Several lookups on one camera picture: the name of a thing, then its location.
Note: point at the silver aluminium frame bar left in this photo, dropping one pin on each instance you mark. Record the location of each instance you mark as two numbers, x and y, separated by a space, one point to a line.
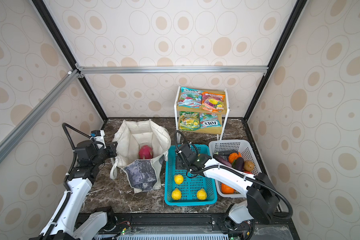
14 137

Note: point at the silver aluminium frame bar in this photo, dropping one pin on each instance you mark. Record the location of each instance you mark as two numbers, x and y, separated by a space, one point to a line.
14 137
174 69

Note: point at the orange fruits candy bag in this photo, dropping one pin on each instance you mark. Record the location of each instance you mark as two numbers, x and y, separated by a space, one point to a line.
212 102

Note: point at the teal plastic basket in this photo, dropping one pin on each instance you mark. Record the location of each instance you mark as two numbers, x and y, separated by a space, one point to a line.
189 187

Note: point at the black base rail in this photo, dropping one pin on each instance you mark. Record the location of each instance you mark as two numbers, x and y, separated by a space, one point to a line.
213 222

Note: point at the orange back white basket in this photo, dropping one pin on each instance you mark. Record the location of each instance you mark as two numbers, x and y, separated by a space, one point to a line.
233 156

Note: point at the teal Fox's candy bag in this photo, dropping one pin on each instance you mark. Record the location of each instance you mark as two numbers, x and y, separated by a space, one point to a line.
209 121

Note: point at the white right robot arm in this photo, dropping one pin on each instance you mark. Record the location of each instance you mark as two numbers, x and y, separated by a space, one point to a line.
263 203

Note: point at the white wire wooden shelf rack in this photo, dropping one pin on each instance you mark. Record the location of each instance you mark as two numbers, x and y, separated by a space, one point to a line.
223 116

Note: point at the teal mint blossom candy bag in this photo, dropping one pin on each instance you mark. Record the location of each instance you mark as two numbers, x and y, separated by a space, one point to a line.
190 98

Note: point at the pink dragon fruit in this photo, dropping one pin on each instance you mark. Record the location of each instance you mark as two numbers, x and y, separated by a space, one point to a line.
146 153

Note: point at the orange white basket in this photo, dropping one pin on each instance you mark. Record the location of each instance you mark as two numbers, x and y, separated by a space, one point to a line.
233 156
225 189

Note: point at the yellow lemon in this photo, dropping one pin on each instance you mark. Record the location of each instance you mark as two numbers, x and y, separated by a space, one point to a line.
176 195
202 195
178 179

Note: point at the brown potato back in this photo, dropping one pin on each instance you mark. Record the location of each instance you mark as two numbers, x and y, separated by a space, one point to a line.
248 166

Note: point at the green lemon candy bag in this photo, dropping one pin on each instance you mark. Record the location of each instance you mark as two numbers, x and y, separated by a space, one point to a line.
189 121

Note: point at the yellow lemon front left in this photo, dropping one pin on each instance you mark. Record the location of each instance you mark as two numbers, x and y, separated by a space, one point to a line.
176 195

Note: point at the yellow lemon middle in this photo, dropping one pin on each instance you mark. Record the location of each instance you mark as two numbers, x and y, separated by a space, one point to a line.
178 179

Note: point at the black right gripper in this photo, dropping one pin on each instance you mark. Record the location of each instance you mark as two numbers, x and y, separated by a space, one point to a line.
178 163

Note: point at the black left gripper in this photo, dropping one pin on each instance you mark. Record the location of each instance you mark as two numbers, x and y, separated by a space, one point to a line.
112 149

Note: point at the cream canvas grocery bag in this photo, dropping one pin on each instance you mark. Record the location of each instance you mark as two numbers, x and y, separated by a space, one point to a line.
142 175

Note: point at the silver aluminium frame bar back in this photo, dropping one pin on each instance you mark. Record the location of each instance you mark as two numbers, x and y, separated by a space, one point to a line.
174 69

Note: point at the dark purple eggplant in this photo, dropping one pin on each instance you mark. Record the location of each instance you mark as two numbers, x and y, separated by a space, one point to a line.
239 164

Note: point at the white plastic basket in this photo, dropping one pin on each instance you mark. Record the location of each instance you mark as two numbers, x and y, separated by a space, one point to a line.
245 149

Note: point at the yellow lemon front right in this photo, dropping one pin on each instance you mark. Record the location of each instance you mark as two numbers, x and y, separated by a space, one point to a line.
202 195

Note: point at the orange front white basket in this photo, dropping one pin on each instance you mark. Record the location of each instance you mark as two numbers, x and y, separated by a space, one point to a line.
225 189

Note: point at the purple eggplant long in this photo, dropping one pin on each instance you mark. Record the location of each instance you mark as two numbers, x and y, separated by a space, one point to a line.
221 160

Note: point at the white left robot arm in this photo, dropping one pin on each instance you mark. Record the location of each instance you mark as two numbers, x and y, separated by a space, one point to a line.
90 152

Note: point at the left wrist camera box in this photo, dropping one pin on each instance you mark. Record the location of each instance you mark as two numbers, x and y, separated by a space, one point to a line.
98 137

